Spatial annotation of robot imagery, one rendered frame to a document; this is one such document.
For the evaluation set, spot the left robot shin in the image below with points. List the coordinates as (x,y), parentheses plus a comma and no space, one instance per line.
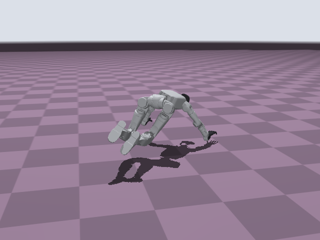
(125,134)

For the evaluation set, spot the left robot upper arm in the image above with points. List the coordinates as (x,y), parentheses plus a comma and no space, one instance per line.
(151,109)

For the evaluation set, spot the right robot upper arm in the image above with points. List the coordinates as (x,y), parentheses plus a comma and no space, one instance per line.
(187,107)

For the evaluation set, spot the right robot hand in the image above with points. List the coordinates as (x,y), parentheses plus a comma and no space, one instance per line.
(211,133)

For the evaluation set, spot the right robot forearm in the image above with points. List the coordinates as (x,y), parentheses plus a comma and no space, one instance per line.
(203,131)

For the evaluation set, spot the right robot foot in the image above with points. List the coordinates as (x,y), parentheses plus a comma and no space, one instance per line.
(130,143)

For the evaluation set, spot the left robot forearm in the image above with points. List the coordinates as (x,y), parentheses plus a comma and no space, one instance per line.
(146,118)

